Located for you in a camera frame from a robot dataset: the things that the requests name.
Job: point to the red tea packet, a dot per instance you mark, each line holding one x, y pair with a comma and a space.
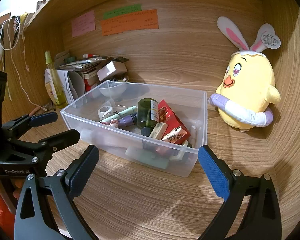
170, 120

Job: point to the brown wooden stick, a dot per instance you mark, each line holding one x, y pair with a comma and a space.
35, 110

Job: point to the green paper note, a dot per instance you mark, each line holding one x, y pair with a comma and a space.
122, 11

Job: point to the dark green glass bottle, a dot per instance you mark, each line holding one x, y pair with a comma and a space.
143, 115

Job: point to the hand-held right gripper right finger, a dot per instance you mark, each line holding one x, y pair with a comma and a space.
213, 173

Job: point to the beige stone seal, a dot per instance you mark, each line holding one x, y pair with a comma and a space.
158, 130

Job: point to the purple small bottle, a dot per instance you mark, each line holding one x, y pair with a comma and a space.
127, 120

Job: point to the white small cardboard box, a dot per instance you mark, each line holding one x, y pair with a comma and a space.
107, 71

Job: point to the red white marker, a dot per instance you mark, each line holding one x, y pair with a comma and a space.
91, 55

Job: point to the yellow spray bottle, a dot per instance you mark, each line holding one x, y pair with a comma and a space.
57, 92

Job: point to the orange paper note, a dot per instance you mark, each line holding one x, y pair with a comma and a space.
130, 22

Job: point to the black white lace ribbon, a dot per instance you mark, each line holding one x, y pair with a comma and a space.
15, 25

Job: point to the mint green small bottle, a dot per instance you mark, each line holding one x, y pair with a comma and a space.
150, 157

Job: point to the pink paper note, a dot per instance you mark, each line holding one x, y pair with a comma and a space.
83, 23

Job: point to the white bowl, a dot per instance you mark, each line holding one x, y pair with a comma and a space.
112, 91

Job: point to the white green ointment tube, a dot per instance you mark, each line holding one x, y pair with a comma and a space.
126, 110

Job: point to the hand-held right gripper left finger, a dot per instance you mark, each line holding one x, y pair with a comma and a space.
82, 173

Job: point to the folded white paper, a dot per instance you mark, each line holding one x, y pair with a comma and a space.
75, 85

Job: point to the person's left hand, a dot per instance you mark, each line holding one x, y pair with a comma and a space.
17, 192

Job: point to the green small block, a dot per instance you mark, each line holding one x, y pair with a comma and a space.
70, 60

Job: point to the white orange tube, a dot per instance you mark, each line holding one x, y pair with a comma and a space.
49, 87

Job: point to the white tape roll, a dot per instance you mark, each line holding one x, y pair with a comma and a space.
107, 116

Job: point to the yellow chick plush toy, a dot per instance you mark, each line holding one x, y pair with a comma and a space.
250, 80

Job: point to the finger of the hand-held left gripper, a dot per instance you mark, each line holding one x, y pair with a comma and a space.
62, 137
43, 119

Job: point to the red book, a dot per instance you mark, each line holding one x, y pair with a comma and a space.
90, 82

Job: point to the stack of books and papers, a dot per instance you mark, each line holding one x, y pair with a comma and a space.
77, 66

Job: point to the cream small case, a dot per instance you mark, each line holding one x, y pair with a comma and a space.
180, 155

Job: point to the clear plastic storage box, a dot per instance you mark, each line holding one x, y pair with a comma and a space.
115, 145

